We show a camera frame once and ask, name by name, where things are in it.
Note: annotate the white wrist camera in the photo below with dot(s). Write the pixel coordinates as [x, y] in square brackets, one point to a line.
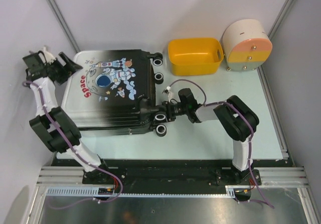
[168, 92]
[46, 56]

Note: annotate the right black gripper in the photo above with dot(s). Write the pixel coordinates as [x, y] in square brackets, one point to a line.
[169, 116]

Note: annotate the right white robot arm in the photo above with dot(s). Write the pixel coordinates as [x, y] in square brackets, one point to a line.
[237, 119]

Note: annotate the space print kids suitcase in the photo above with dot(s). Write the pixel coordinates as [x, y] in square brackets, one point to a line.
[104, 96]

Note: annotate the round pastel drawer box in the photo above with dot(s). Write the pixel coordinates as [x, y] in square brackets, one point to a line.
[246, 45]

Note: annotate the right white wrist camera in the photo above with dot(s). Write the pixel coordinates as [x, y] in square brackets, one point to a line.
[168, 92]

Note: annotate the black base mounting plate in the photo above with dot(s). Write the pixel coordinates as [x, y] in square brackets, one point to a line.
[174, 176]

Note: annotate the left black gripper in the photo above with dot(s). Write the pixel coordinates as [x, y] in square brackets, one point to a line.
[68, 70]

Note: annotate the white slotted cable duct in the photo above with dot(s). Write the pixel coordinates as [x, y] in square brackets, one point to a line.
[104, 192]

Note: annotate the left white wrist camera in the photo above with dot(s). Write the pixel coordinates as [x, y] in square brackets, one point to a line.
[46, 56]

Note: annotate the aluminium frame rail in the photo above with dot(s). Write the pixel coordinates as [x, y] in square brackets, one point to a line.
[276, 177]

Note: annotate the yellow plastic basket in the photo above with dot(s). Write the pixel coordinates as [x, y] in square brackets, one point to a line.
[194, 56]

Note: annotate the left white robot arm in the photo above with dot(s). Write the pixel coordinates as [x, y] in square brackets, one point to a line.
[51, 124]

